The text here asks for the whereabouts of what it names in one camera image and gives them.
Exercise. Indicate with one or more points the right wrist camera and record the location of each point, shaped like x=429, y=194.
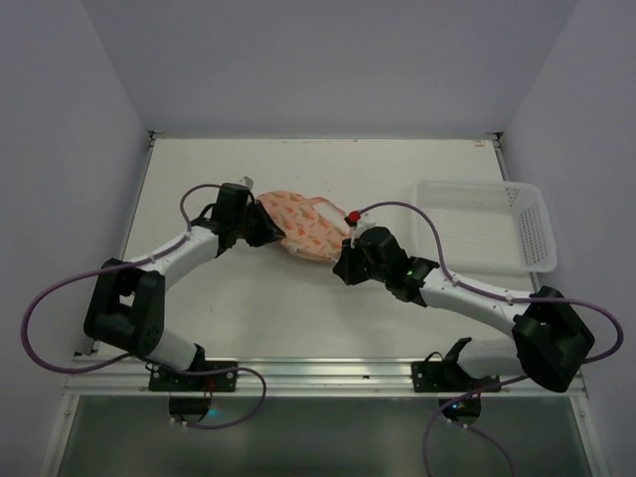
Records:
x=358, y=224

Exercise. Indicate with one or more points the pink patterned mesh laundry bag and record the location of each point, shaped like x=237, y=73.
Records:
x=314, y=228

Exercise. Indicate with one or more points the aluminium mounting rail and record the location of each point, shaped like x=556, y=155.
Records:
x=297, y=378

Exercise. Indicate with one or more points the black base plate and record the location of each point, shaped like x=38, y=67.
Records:
x=435, y=374
x=212, y=376

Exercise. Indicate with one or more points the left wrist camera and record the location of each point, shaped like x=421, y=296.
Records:
x=246, y=181

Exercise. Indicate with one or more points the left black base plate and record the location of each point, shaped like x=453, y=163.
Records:
x=212, y=376

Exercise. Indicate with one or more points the white plastic basket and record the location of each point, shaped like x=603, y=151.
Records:
x=489, y=226

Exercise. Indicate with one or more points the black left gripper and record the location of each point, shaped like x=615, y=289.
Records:
x=255, y=225

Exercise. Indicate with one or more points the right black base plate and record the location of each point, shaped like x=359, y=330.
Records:
x=435, y=374

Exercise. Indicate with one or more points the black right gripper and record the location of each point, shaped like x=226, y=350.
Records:
x=351, y=265

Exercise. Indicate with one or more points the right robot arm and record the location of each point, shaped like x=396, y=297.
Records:
x=541, y=338

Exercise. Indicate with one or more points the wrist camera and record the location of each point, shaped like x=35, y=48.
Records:
x=246, y=181
x=358, y=224

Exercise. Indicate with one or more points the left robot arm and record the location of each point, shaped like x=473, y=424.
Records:
x=127, y=307

